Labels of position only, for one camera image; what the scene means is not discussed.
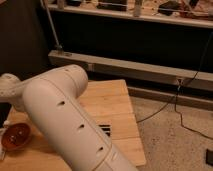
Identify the black power cable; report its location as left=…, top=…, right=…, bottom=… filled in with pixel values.
left=136, top=29, right=213, bottom=141

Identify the wooden shelf with clutter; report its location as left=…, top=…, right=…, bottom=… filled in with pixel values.
left=40, top=0, right=213, bottom=29

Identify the orange ceramic bowl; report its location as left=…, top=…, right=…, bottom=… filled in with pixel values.
left=1, top=123, right=31, bottom=151

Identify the black rectangular block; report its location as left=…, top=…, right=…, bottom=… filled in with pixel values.
left=99, top=125, right=111, bottom=137

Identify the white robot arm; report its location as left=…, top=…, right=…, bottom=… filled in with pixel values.
left=0, top=65, right=138, bottom=171

